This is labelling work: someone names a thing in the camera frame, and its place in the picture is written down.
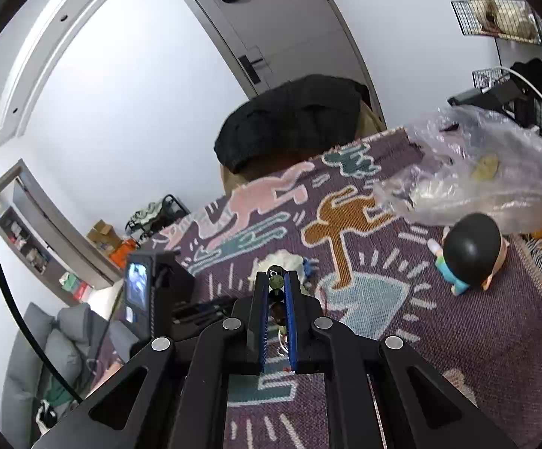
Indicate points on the black bag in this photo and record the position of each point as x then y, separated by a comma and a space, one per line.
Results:
535, 79

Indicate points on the grey wall shelf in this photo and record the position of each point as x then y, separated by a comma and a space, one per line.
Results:
32, 238

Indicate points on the black metal rack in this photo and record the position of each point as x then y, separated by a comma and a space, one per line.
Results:
172, 206

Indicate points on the clear plastic bag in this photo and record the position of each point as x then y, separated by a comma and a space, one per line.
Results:
486, 173

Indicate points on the orange box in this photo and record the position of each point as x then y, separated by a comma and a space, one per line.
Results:
123, 252

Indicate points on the grey sofa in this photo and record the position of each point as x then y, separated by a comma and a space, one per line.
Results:
27, 365

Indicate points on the black-haired doll figurine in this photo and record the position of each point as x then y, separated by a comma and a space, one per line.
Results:
474, 248

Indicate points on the small cardboard box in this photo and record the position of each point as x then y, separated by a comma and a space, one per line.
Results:
102, 236

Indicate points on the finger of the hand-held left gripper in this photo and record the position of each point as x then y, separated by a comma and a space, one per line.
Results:
205, 308

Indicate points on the purple printed blanket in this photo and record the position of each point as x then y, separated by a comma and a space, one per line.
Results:
439, 336

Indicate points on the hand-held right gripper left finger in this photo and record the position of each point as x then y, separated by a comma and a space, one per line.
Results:
263, 322

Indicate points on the white shell pendant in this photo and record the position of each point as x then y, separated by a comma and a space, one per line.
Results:
280, 261

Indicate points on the grey door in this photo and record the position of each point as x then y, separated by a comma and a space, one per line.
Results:
289, 23

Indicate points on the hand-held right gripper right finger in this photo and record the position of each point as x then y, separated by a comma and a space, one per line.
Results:
291, 322

